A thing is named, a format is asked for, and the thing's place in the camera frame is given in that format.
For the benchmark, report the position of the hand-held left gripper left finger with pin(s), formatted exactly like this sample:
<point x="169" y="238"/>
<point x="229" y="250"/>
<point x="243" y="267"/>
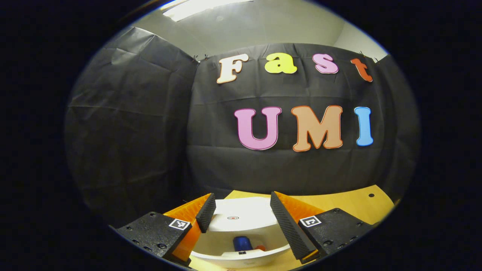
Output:
<point x="208" y="214"/>

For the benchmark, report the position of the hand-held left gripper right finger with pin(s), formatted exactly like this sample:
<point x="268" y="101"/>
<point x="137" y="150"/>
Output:
<point x="286" y="226"/>

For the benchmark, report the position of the white desktop garbage bin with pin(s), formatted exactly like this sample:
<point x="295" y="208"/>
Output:
<point x="241" y="209"/>

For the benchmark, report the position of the blue pop can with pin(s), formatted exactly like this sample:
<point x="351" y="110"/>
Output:
<point x="242" y="242"/>

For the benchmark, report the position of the wooden desktop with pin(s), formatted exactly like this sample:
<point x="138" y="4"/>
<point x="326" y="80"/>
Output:
<point x="350" y="205"/>

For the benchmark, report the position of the black backdrop cloth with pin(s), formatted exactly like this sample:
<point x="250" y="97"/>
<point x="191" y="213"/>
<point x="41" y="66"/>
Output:
<point x="150" y="150"/>

